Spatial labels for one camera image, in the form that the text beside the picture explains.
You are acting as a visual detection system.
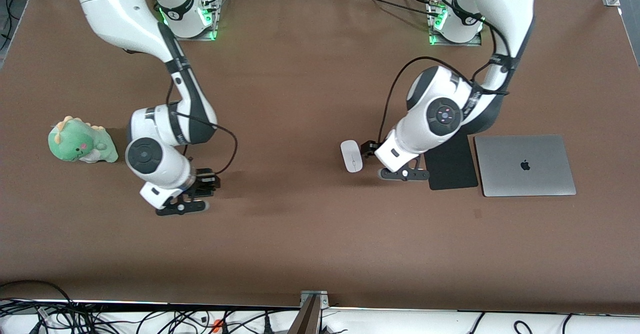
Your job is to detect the white computer mouse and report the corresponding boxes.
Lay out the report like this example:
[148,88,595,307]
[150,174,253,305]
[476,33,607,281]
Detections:
[340,140,364,173]

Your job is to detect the black mouse pad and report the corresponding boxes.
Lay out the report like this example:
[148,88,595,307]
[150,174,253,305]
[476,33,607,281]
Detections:
[424,134,480,191]

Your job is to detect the green dinosaur plush toy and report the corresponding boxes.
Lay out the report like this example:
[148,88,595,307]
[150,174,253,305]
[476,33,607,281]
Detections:
[48,116,119,164]

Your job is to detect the silver laptop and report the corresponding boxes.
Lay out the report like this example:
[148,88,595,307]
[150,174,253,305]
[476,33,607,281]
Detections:
[474,134,577,197]

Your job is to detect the dark support beam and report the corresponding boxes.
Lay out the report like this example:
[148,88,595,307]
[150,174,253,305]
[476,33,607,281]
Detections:
[287,294,321,334]

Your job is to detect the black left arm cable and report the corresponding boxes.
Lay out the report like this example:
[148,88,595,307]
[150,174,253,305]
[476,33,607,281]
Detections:
[377,0,516,144]

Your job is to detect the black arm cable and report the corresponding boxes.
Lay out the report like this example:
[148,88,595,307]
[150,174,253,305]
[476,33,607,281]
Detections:
[377,0,516,144]
[165,64,239,177]

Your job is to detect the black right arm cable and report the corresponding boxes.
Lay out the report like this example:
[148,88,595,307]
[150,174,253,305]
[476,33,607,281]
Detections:
[165,64,239,177]

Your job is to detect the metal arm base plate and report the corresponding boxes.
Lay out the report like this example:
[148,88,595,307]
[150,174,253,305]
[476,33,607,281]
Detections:
[427,0,485,47]
[164,4,221,41]

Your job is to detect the long black table cable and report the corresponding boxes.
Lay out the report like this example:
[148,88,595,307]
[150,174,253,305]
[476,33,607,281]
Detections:
[346,0,443,17]

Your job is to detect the metal table bracket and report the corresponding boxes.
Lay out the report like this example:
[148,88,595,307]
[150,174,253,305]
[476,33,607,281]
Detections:
[300,290,330,308]

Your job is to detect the black looping floor cable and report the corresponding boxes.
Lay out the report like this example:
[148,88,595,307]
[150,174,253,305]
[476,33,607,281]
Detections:
[0,280,78,334]

